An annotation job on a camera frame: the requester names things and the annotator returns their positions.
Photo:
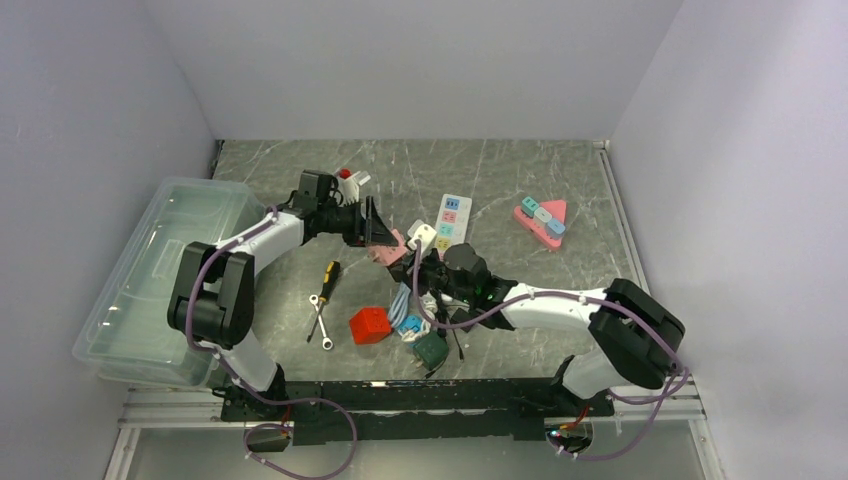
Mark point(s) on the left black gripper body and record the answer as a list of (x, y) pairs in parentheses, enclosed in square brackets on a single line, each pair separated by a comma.
[(344, 220)]

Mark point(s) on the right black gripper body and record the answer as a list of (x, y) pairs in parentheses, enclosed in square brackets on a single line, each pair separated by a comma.
[(433, 274)]

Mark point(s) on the pink socket adapter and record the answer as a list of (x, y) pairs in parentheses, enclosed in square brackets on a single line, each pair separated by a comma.
[(388, 255)]

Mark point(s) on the teal blue plug adapter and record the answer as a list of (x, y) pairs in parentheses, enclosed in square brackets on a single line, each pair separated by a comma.
[(412, 329)]

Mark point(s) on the dark green cube socket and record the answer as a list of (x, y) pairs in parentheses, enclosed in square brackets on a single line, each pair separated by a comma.
[(431, 350)]

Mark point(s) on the red cube socket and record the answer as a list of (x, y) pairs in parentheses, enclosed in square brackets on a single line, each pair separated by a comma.
[(369, 325)]

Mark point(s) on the teal green charger plug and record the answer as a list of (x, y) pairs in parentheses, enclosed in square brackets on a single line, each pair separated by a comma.
[(529, 206)]

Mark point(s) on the pink triangular power strip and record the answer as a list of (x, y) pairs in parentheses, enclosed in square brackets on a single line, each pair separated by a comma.
[(558, 210)]

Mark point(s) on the black charger with thin cable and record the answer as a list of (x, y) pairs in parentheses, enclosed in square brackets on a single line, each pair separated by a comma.
[(443, 308)]

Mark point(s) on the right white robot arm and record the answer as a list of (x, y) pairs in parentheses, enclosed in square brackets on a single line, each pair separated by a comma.
[(636, 339)]

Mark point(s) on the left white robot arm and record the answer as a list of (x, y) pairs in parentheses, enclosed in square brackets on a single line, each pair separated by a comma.
[(212, 301)]

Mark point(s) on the white grey charger plug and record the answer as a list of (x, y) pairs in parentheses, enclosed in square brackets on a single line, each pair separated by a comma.
[(542, 217)]

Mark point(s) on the light blue charger plug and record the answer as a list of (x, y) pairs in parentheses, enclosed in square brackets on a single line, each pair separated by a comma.
[(555, 229)]

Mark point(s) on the white multicolour power strip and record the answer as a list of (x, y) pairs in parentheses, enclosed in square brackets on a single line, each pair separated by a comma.
[(452, 223)]

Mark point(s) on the black yellow screwdriver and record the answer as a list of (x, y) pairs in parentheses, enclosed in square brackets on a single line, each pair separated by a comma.
[(330, 280)]

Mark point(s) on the silver ratchet wrench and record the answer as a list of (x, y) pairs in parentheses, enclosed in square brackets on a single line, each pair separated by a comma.
[(318, 324)]

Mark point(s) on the clear plastic storage bin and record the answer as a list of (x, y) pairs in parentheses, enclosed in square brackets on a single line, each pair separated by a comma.
[(126, 337)]

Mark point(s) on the black aluminium base frame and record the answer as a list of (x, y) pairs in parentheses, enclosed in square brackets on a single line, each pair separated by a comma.
[(330, 411)]

